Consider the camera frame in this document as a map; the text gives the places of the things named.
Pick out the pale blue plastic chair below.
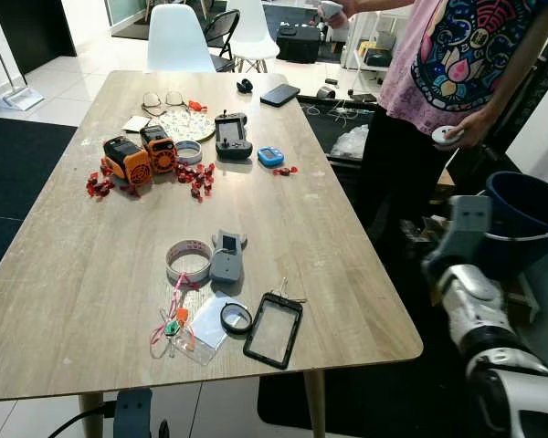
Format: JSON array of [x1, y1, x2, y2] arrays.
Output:
[[147, 4, 218, 74]]

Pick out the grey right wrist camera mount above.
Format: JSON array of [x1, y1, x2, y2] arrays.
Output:
[[423, 194, 493, 286]]

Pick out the black open crate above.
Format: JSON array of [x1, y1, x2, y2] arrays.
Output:
[[300, 93, 381, 166]]

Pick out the person in pink patterned shirt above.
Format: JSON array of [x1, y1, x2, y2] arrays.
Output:
[[352, 0, 548, 275]]

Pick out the silver keys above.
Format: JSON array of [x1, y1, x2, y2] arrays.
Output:
[[271, 277, 308, 306]]

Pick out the round patterned white plate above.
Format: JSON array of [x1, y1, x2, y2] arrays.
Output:
[[159, 109, 216, 143]]

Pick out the black badge holder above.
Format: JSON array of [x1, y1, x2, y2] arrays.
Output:
[[243, 292, 304, 370]]

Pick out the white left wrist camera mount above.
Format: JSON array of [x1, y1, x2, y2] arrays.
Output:
[[113, 389, 154, 438]]

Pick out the white floor stand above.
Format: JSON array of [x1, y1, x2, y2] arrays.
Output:
[[0, 9, 46, 113]]

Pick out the white storage rack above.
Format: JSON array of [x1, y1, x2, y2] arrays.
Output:
[[351, 13, 413, 75]]

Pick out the white tape roll red print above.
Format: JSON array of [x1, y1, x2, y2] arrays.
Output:
[[165, 239, 214, 285]]

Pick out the grey handheld device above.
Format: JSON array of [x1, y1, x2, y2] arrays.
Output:
[[208, 229, 248, 284]]

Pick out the thin frame eyeglasses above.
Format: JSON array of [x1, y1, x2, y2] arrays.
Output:
[[142, 90, 186, 110]]

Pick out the white plastic chair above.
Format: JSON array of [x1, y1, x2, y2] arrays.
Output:
[[226, 0, 280, 73]]

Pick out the keys with pink lanyard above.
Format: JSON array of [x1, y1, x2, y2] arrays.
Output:
[[150, 273, 198, 358]]

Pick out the white paper card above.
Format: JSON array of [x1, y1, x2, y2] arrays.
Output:
[[122, 115, 153, 134]]

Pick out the person's left hand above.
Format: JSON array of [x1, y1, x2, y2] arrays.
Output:
[[453, 107, 504, 150]]

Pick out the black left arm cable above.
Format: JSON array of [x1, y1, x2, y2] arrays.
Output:
[[46, 401, 116, 438]]

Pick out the black ring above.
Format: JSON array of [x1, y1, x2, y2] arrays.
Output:
[[220, 302, 255, 335]]

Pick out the person's right hand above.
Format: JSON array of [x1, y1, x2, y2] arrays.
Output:
[[332, 0, 360, 21]]

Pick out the large orange black device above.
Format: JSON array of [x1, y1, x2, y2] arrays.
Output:
[[102, 136, 154, 187]]

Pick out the black equipment case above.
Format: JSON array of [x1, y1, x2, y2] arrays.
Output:
[[275, 24, 323, 66]]

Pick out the black floor mat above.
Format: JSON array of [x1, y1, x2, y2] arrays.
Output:
[[0, 116, 79, 287]]

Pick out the light wooden table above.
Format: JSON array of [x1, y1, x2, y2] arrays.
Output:
[[0, 70, 425, 438]]

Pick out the white handheld controller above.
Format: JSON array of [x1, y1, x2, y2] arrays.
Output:
[[431, 125, 465, 148], [316, 2, 344, 23]]

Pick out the dark blue bucket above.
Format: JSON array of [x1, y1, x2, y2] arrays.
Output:
[[482, 171, 548, 270]]

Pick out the small orange black device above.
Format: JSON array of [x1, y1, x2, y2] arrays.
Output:
[[140, 125, 178, 175]]

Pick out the black smartphone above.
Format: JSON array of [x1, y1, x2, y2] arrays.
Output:
[[259, 83, 301, 108]]

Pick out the small silver tape roll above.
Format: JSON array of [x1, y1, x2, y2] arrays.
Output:
[[174, 140, 204, 166]]

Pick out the clear plastic bag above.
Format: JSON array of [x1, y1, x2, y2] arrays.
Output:
[[331, 124, 372, 162]]

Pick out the grey drone remote controller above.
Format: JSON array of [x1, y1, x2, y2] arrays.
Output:
[[214, 111, 254, 162]]

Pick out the clear plastic card sleeve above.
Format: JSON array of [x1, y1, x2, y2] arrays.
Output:
[[173, 293, 235, 365]]

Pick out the small blue device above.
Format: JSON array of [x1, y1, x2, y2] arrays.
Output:
[[257, 145, 285, 169]]

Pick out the black folding chair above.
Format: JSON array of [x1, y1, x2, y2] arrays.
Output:
[[203, 9, 242, 72]]

